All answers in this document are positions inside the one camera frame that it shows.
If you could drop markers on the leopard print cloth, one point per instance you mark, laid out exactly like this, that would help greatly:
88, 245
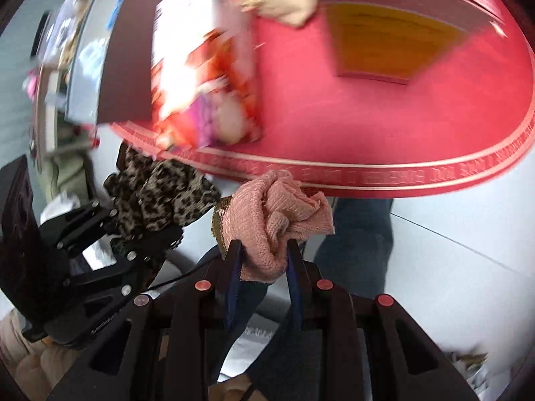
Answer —
163, 196

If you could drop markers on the red round rug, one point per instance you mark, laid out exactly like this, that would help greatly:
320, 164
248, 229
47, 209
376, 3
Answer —
376, 125

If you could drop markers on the pink plush toy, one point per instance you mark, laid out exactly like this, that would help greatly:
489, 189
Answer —
31, 83

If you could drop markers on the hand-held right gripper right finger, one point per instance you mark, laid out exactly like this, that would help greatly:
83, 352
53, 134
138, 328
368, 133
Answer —
294, 275

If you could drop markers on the pink knit hat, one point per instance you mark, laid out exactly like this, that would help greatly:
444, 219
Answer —
276, 225

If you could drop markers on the grey storage box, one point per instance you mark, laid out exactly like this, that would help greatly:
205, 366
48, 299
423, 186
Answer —
121, 50

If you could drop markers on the printed red white bag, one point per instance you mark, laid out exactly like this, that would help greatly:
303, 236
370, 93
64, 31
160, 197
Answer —
200, 71

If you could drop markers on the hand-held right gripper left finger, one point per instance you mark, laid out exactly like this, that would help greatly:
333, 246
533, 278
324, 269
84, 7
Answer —
233, 267

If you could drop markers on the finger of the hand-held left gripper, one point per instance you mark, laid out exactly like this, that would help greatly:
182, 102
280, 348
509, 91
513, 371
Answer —
83, 223
152, 244

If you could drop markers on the pale green cloth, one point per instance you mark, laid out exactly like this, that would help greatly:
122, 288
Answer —
67, 171

